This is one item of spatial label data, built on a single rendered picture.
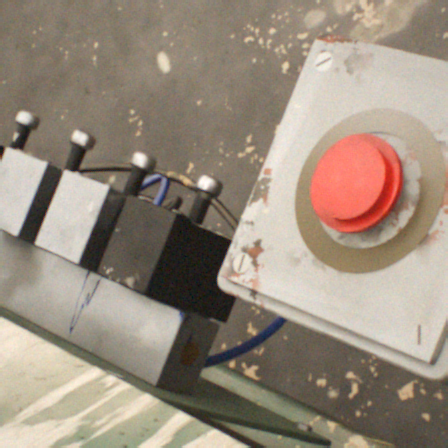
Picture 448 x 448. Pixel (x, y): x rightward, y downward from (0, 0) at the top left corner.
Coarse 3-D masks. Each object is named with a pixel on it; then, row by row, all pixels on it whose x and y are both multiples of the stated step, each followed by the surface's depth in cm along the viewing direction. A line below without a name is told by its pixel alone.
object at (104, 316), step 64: (0, 192) 90; (64, 192) 86; (128, 192) 88; (0, 256) 92; (64, 256) 85; (128, 256) 81; (192, 256) 82; (64, 320) 87; (128, 320) 83; (192, 320) 82; (192, 384) 83
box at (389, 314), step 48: (336, 48) 55; (384, 48) 54; (336, 96) 54; (384, 96) 53; (432, 96) 52; (288, 144) 55; (288, 192) 55; (240, 240) 55; (288, 240) 54; (336, 240) 53; (384, 240) 51; (432, 240) 50; (240, 288) 55; (288, 288) 53; (336, 288) 52; (384, 288) 51; (432, 288) 49; (336, 336) 52; (384, 336) 50; (432, 336) 49
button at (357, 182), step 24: (336, 144) 52; (360, 144) 51; (384, 144) 51; (336, 168) 52; (360, 168) 51; (384, 168) 50; (312, 192) 52; (336, 192) 51; (360, 192) 51; (384, 192) 50; (336, 216) 51; (360, 216) 51; (384, 216) 50
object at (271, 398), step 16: (208, 368) 149; (224, 368) 152; (224, 384) 147; (240, 384) 146; (256, 384) 148; (256, 400) 144; (272, 400) 143; (288, 400) 144; (288, 416) 141; (304, 416) 140; (320, 416) 140; (240, 432) 144; (256, 432) 143; (320, 432) 138; (336, 432) 137; (352, 432) 137
